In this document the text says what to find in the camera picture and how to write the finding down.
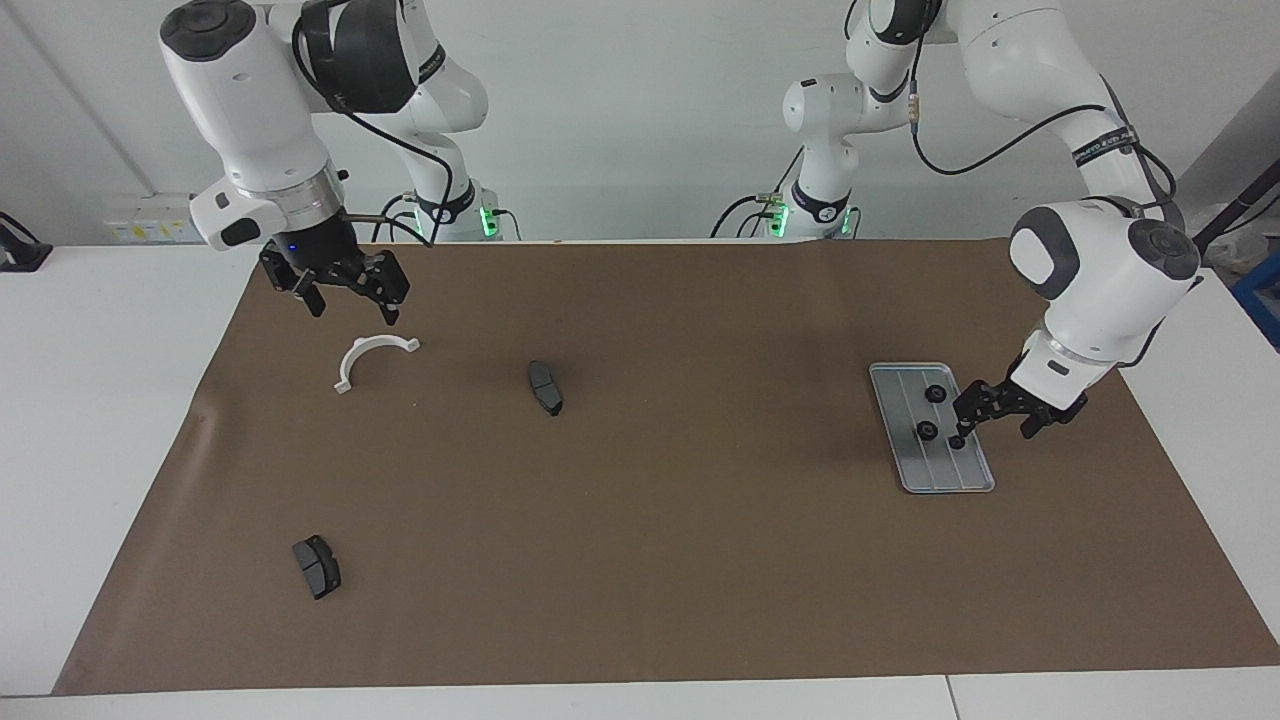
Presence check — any black base power cable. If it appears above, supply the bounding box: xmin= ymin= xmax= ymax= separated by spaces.
xmin=710 ymin=193 xmax=791 ymax=239
xmin=370 ymin=195 xmax=416 ymax=243

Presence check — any blue plastic crate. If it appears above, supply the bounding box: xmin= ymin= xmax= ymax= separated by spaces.
xmin=1230 ymin=250 xmax=1280 ymax=353

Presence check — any brown paper table mat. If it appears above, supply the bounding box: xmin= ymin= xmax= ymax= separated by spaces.
xmin=52 ymin=238 xmax=1280 ymax=696

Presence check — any dark grey brake pad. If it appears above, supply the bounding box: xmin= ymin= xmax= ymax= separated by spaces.
xmin=527 ymin=360 xmax=565 ymax=418
xmin=291 ymin=534 xmax=343 ymax=601

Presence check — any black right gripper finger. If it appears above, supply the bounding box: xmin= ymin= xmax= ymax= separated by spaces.
xmin=260 ymin=245 xmax=328 ymax=320
xmin=362 ymin=250 xmax=412 ymax=327

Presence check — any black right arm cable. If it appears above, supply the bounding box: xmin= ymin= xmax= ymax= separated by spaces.
xmin=300 ymin=0 xmax=456 ymax=248

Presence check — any white wall socket box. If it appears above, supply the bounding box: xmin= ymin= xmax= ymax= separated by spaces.
xmin=103 ymin=193 xmax=201 ymax=244

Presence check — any clear plastic bag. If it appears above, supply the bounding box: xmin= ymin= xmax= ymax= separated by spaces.
xmin=1212 ymin=235 xmax=1263 ymax=273

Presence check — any black tripod stand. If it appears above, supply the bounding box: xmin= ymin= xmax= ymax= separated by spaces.
xmin=1195 ymin=160 xmax=1280 ymax=263

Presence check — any silver metal tray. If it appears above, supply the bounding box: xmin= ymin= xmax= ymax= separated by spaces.
xmin=868 ymin=362 xmax=997 ymax=495

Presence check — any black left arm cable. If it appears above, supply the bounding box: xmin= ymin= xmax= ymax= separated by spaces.
xmin=900 ymin=0 xmax=1206 ymax=369

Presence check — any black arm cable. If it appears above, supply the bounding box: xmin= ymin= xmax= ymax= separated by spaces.
xmin=300 ymin=0 xmax=456 ymax=248
xmin=900 ymin=0 xmax=1206 ymax=369

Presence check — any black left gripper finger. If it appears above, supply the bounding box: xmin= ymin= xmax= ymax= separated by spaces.
xmin=1018 ymin=398 xmax=1090 ymax=441
xmin=951 ymin=381 xmax=1002 ymax=450

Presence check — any white curved plastic bracket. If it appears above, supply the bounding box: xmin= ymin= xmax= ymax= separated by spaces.
xmin=333 ymin=335 xmax=422 ymax=395

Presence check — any black clamp mount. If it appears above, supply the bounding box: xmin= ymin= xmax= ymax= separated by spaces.
xmin=0 ymin=212 xmax=53 ymax=273

